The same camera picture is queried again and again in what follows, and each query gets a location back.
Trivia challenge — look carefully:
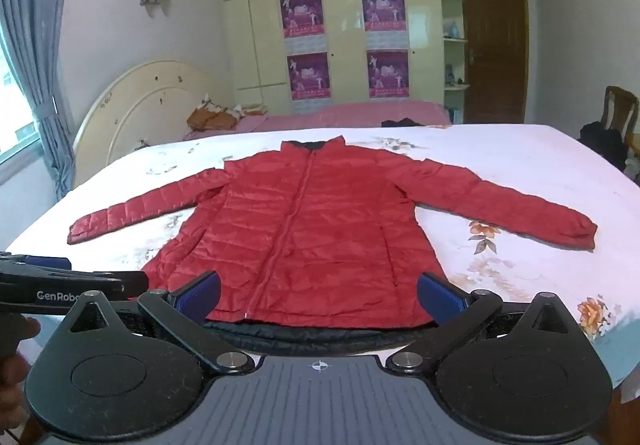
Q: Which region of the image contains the blue-grey curtain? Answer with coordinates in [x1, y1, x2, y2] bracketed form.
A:
[0, 0, 82, 200]

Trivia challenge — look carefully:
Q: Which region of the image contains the orange knitted cloth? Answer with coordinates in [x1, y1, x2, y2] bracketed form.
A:
[186, 106, 239, 132]

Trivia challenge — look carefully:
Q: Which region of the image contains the purple wall poster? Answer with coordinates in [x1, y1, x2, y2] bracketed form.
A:
[361, 0, 407, 49]
[279, 0, 328, 52]
[366, 50, 411, 101]
[286, 52, 332, 113]

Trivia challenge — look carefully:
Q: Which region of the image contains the corner shelf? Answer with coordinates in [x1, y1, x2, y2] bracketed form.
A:
[437, 0, 471, 124]

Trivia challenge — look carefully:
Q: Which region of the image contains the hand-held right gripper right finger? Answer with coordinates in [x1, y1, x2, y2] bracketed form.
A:
[385, 271, 588, 373]

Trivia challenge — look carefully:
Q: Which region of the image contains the brown wooden door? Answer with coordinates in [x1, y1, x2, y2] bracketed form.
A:
[459, 0, 530, 125]

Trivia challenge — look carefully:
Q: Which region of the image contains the pink bed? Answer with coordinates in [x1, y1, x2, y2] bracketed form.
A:
[182, 100, 453, 142]

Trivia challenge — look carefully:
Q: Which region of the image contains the floral white bed sheet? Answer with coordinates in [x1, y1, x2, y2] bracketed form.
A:
[5, 124, 640, 388]

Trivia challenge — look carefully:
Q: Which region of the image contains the window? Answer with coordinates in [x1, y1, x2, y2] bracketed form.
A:
[0, 25, 44, 167]

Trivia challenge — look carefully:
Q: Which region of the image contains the black bag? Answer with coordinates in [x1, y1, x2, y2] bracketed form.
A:
[580, 121, 629, 171]

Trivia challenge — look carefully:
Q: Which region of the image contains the red down jacket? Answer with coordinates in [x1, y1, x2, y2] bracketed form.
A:
[67, 136, 599, 356]

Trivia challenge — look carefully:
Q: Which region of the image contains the cream wooden headboard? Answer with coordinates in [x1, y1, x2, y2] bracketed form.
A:
[72, 59, 236, 172]

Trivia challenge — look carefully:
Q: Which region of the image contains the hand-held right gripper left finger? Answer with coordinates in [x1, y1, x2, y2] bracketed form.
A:
[65, 271, 256, 373]

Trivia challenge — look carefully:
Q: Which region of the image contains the person's left hand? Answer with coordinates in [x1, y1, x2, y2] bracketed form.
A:
[0, 317, 42, 427]

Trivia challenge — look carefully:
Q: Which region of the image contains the wooden chair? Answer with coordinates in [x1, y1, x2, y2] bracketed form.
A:
[602, 86, 640, 146]

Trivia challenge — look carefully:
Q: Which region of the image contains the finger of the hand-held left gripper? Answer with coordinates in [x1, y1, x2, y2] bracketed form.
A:
[90, 271, 149, 301]
[0, 252, 72, 276]

